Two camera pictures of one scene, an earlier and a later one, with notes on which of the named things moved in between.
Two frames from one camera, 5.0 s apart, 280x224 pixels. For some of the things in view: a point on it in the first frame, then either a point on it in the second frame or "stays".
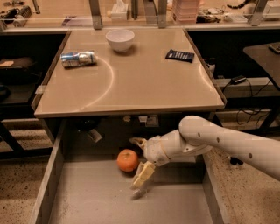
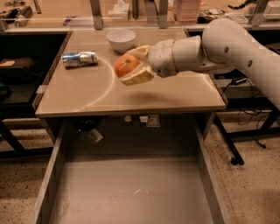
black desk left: (26, 59) stays
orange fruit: (127, 160) -> (124, 64)
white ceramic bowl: (120, 39) stays
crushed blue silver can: (78, 59) stays
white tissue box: (119, 10) stays
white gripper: (154, 149) -> (161, 58)
